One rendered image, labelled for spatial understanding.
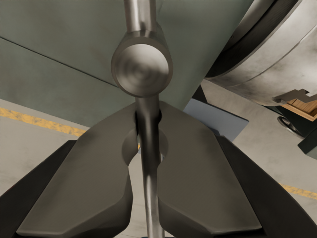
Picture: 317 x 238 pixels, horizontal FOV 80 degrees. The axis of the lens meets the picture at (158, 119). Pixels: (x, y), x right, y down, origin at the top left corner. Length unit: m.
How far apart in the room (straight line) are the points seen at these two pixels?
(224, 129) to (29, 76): 0.82
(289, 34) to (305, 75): 0.07
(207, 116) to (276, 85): 0.58
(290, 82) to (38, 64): 0.33
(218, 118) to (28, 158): 2.17
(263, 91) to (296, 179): 2.48
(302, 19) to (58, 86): 0.29
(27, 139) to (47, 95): 2.11
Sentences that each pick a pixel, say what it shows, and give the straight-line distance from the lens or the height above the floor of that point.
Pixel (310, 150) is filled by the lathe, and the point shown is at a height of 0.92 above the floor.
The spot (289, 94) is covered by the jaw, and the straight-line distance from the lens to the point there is 0.37.
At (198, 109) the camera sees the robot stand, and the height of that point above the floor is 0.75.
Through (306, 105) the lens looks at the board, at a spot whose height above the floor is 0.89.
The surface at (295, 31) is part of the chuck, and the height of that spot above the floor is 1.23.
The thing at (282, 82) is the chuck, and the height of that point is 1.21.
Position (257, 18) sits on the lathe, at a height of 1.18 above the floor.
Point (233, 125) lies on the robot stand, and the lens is 0.94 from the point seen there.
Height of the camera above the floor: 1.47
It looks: 56 degrees down
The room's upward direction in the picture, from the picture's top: 177 degrees counter-clockwise
